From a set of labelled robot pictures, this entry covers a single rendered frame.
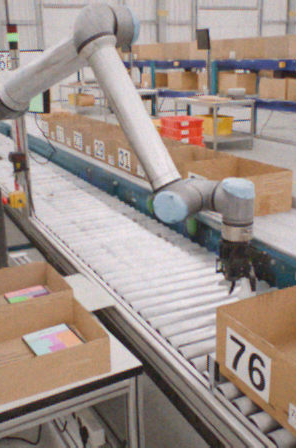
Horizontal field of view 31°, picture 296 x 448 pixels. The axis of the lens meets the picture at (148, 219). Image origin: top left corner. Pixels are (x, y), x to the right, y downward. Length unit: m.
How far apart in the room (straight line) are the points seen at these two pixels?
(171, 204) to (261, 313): 0.37
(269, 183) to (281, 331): 0.85
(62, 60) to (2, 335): 0.87
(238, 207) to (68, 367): 0.62
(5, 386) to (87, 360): 0.20
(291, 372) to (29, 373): 0.59
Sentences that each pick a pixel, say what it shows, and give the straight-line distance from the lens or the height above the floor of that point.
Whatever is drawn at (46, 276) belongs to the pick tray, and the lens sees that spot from 1.91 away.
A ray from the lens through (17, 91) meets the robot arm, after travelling 1.99.
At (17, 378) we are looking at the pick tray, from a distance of 1.34.
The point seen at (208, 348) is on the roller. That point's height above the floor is 0.74.
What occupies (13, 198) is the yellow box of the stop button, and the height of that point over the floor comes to 0.85.
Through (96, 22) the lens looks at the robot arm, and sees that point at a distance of 1.58.
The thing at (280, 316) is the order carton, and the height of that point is 0.84.
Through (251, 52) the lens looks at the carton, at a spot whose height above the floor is 1.49.
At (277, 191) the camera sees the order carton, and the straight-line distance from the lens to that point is 2.26.
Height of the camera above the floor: 1.52
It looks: 17 degrees down
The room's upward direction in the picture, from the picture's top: 2 degrees counter-clockwise
